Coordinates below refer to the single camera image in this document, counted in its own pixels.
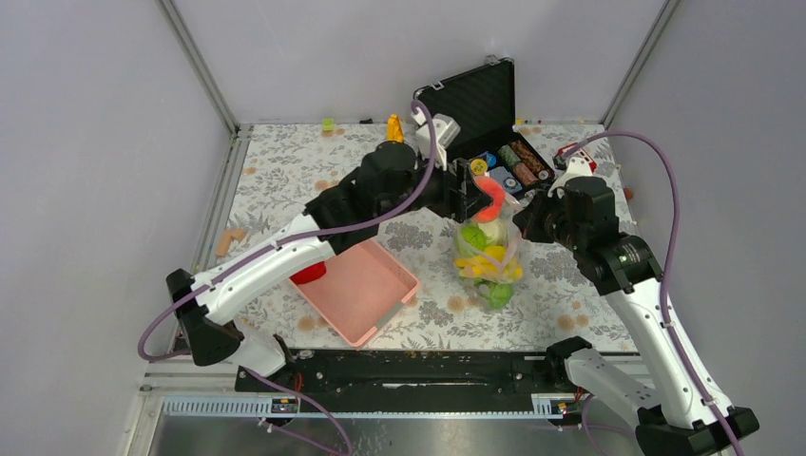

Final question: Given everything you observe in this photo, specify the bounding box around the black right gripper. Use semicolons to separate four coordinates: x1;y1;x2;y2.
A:
512;182;586;253

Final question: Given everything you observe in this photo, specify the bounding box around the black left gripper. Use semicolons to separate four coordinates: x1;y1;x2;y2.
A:
378;145;492;222

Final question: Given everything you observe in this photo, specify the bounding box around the orange peach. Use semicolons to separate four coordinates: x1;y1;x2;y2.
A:
472;176;508;223

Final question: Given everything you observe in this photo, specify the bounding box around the green pepper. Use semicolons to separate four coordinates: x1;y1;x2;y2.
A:
456;224;488;257

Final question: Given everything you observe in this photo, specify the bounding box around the clear zip top bag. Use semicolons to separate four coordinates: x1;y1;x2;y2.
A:
453;176;524;311

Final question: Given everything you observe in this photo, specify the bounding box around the yellow banana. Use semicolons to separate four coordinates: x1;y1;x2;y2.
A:
453;245;524;283

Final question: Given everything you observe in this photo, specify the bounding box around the light green round fruit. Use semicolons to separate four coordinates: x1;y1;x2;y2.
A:
486;282;513;310

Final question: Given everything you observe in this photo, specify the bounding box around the green cabbage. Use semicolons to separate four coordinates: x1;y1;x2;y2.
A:
478;219;509;246

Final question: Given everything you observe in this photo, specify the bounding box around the red bell pepper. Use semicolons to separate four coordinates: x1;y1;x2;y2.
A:
290;261;327;285

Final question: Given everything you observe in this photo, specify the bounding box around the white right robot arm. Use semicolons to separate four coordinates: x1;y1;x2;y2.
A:
515;157;759;455

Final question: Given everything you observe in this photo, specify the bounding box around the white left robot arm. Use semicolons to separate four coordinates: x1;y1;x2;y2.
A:
166;103;492;390

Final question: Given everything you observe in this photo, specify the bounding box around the red toy block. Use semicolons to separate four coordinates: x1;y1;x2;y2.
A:
552;142;598;172

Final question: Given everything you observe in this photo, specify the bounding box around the black poker chip case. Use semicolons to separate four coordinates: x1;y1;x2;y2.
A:
413;56;556;200

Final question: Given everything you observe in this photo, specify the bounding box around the yellow toy block vehicle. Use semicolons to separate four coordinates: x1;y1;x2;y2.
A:
387;114;405;143

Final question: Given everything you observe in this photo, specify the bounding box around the pink plastic basket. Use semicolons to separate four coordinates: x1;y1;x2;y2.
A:
291;239;421;350

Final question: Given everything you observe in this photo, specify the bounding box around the tan wooden block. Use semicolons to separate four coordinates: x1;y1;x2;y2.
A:
215;228;247;257

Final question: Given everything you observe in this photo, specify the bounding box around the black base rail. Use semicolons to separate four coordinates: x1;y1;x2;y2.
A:
269;349;579;414

